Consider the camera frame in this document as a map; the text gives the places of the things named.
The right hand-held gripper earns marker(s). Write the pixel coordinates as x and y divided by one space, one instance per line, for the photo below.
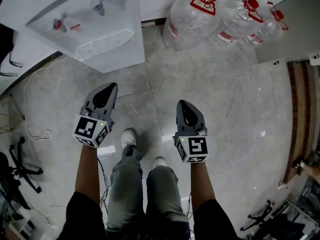
197 147

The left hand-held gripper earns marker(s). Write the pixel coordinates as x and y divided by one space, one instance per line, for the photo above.
86 129

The white water dispenser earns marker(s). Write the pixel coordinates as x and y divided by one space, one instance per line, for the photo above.
112 51

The person's right forearm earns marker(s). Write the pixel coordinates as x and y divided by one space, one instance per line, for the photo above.
201 184

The person's left forearm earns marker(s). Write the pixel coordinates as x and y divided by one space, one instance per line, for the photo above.
87 174

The person's left white shoe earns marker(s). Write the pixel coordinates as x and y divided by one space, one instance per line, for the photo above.
128 139

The person's white shoe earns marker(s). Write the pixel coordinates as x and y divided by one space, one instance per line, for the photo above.
128 139
160 162

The person's right white shoe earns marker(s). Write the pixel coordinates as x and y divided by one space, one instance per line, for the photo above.
160 162

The person's right leg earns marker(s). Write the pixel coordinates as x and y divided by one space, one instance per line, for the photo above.
165 196

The person's leg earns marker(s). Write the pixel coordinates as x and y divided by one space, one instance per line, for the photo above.
125 189
165 196

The person's left leg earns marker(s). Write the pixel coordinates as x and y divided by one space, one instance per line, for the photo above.
125 189

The black office chair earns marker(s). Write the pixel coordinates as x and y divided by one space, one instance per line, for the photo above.
25 170
260 215

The wooden bench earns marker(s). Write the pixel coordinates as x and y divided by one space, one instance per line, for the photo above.
300 109

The small red white object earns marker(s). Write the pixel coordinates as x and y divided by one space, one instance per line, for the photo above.
282 186

